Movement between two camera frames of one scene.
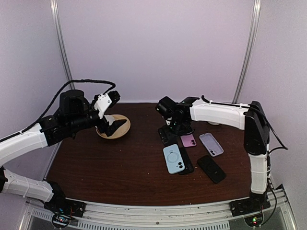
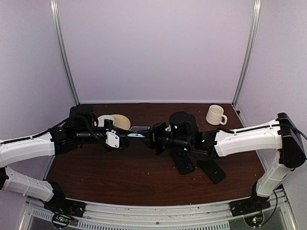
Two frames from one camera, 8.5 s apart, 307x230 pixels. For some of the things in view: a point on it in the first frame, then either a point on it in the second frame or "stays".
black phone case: [211, 168] stays
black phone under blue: [189, 168] stays
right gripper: [187, 129] -> [152, 137]
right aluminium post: [250, 50] stays
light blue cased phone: [173, 159] -> [135, 135]
